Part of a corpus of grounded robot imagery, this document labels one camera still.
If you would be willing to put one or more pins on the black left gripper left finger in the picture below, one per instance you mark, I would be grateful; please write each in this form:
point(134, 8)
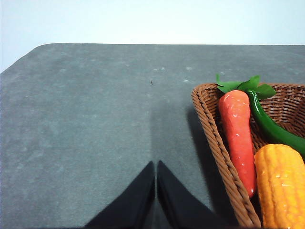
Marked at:
point(132, 209)

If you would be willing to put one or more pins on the yellow toy corn cob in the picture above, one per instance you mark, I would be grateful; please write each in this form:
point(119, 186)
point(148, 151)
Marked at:
point(280, 178)

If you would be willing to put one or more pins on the orange toy carrot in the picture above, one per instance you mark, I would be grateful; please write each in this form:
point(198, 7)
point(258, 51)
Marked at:
point(235, 111)

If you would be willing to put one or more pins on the green toy chili pepper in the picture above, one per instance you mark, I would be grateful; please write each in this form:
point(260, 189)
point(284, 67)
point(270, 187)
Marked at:
point(273, 129)

